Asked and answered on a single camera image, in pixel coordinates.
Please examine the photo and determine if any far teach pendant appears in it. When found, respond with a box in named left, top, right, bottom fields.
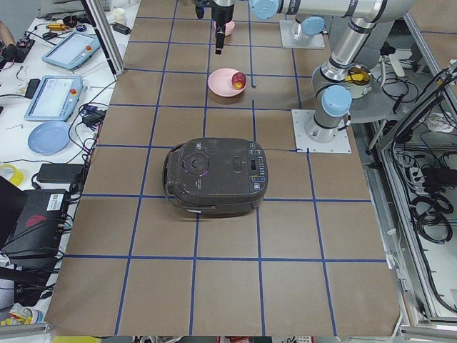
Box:
left=41, top=32, right=101, bottom=70

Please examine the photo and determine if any grey office chair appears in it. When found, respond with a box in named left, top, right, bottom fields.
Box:
left=348, top=6, right=397, bottom=124

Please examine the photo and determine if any pink bowl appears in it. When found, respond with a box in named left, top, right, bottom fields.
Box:
left=213, top=21, right=236, bottom=36

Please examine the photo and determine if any dark grey rice cooker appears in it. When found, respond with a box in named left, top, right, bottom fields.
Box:
left=162, top=137, right=268, bottom=215

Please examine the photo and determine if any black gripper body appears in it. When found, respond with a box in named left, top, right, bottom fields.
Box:
left=211, top=0, right=236, bottom=26

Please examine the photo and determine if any blue plate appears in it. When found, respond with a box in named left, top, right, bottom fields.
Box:
left=27, top=121, right=70, bottom=155

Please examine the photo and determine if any black power adapter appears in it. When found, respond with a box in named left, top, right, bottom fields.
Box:
left=36, top=164, right=83, bottom=184

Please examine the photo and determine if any near teach pendant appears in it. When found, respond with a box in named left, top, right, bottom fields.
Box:
left=24, top=75, right=83, bottom=121

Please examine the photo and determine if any black computer box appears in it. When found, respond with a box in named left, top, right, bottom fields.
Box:
left=1, top=189, right=70, bottom=269

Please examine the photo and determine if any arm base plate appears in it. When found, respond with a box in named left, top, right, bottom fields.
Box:
left=291, top=109, right=351, bottom=154
left=279, top=16, right=325, bottom=49

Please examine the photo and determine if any aluminium frame post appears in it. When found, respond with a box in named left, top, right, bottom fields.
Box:
left=81, top=0, right=124, bottom=76

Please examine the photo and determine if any red apple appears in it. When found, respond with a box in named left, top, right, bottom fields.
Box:
left=231, top=71, right=246, bottom=89

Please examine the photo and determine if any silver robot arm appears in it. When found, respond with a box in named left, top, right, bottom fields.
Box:
left=248, top=0, right=414, bottom=144

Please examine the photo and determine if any pink plate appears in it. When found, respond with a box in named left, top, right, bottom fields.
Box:
left=208, top=68, right=246, bottom=97

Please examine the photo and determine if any yellow tape roll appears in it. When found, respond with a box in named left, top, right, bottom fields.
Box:
left=0, top=164, right=24, bottom=187

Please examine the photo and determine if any teach pendant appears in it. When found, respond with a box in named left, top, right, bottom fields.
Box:
left=24, top=75, right=83, bottom=121
left=41, top=32, right=101, bottom=70

